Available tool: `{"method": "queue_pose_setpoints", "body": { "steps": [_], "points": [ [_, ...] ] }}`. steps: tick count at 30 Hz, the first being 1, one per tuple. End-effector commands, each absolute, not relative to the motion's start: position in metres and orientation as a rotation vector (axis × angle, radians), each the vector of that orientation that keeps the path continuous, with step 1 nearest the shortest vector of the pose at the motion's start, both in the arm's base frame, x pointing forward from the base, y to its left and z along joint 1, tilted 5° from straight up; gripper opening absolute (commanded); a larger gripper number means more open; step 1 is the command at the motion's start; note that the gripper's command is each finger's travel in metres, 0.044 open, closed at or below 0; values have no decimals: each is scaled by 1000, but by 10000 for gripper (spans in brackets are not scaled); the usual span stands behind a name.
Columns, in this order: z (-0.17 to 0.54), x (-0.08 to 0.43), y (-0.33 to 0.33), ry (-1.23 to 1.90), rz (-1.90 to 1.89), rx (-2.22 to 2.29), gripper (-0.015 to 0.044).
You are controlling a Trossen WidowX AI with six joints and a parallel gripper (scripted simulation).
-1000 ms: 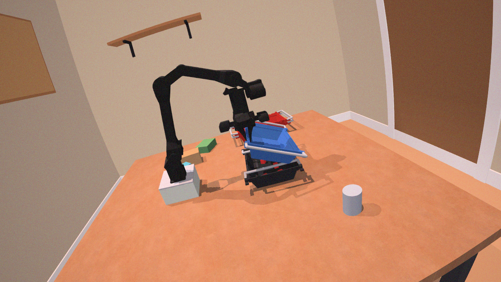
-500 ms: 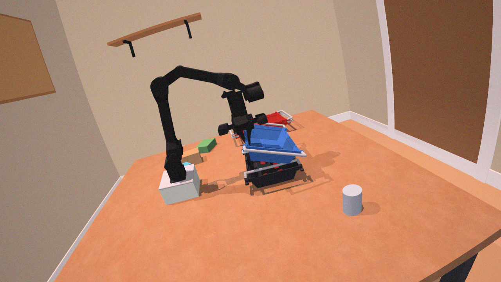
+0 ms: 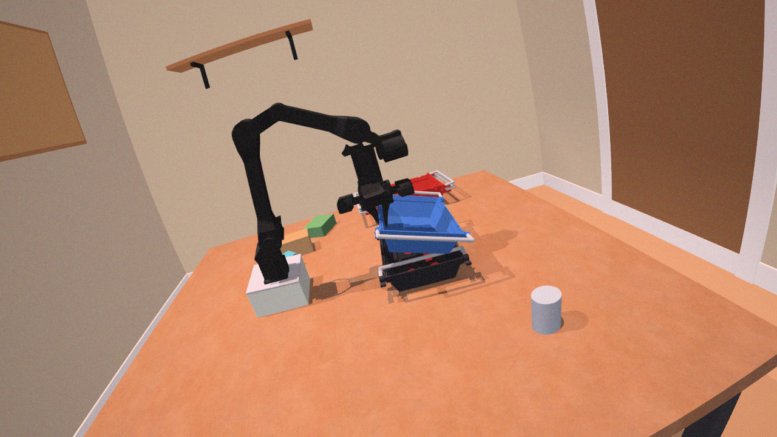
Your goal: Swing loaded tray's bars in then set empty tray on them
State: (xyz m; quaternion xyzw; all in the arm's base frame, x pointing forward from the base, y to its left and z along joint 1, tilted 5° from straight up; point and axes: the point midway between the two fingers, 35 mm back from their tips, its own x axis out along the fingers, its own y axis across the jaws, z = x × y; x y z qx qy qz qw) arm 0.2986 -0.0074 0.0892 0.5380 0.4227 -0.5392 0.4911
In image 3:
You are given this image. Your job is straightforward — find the grey cylinder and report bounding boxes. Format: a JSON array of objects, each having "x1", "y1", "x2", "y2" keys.
[{"x1": 531, "y1": 285, "x2": 562, "y2": 335}]

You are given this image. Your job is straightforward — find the orange cube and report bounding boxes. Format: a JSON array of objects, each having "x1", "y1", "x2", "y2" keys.
[{"x1": 281, "y1": 229, "x2": 313, "y2": 255}]

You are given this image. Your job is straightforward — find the green rectangular block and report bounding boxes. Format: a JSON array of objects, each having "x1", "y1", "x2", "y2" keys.
[{"x1": 302, "y1": 214, "x2": 337, "y2": 238}]

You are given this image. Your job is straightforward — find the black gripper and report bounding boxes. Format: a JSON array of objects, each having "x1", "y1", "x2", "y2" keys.
[{"x1": 337, "y1": 165, "x2": 415, "y2": 227}]

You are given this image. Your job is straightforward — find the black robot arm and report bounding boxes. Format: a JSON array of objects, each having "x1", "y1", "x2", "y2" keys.
[{"x1": 231, "y1": 103, "x2": 409, "y2": 285}]

